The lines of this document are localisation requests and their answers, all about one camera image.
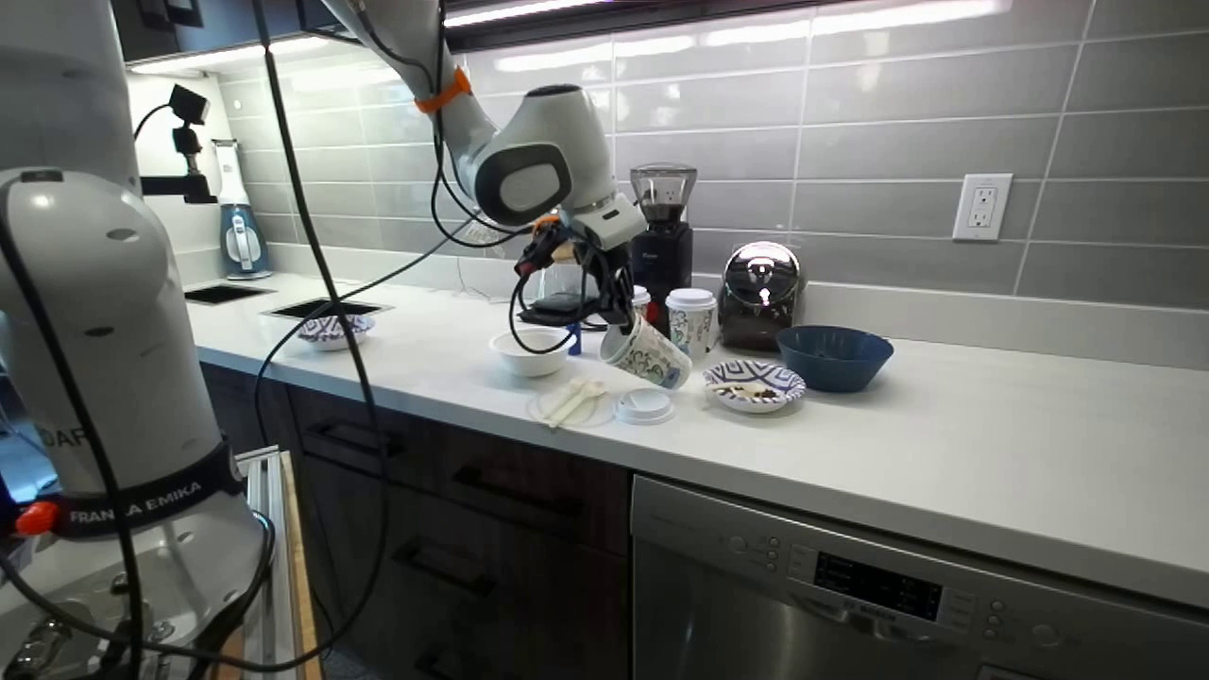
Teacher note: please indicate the dark wood cabinet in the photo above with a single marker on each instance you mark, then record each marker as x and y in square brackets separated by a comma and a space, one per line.
[477, 553]

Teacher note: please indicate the white wall outlet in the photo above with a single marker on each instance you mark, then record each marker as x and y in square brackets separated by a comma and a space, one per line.
[979, 205]

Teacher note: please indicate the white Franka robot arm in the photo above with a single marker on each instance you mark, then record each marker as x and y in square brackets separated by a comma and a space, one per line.
[101, 351]

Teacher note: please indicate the glass carafe wooden collar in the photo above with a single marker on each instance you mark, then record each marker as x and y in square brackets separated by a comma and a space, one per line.
[561, 286]

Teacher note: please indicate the white teal soap dispenser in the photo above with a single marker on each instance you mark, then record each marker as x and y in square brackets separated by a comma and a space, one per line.
[240, 230]

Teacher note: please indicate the black camera on stand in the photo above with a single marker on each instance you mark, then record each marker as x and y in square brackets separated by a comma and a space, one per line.
[189, 136]

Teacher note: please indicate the patterned paper cup without lid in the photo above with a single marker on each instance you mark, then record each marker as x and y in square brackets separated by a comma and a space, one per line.
[648, 355]

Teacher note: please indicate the small blue patterned bowl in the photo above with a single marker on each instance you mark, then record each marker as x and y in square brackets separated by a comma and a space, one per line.
[336, 331]

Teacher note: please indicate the dark upper cabinet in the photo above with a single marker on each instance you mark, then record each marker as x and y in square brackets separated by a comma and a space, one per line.
[189, 19]

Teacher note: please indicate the white bowl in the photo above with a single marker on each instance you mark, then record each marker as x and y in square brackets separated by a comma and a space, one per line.
[531, 355]

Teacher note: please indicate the dark blue bowl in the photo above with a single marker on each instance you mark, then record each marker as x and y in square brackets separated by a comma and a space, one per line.
[832, 355]

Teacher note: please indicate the cream plastic fork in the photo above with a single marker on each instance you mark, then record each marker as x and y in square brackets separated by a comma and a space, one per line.
[582, 399]

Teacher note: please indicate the black coffee grinder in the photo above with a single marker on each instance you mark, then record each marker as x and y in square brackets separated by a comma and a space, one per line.
[662, 226]

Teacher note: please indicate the stainless steel dishwasher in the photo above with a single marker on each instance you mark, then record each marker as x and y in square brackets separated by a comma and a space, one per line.
[919, 590]

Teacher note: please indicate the black kitchen scale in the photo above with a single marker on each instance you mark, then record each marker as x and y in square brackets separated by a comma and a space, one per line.
[552, 313]

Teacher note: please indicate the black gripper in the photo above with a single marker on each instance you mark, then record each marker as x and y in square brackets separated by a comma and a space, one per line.
[591, 259]

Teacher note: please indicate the robot mounting base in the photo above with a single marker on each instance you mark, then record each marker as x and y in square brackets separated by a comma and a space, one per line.
[76, 627]

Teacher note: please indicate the patterned paper cup with lid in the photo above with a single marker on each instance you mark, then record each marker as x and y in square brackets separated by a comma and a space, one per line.
[693, 321]
[639, 301]

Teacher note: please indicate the white leaning board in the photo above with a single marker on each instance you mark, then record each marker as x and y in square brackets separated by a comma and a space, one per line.
[286, 569]

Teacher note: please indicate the blue patterned plate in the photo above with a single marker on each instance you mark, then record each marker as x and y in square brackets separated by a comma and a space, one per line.
[756, 384]

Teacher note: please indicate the blue plastic cylinder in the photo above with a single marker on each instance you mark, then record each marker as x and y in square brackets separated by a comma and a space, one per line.
[576, 340]

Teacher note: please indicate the white plastic cup lid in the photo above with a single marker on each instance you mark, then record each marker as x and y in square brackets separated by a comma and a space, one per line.
[648, 405]

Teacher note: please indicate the cream plastic spoon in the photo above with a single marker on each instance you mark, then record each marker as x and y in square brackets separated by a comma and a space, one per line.
[563, 405]

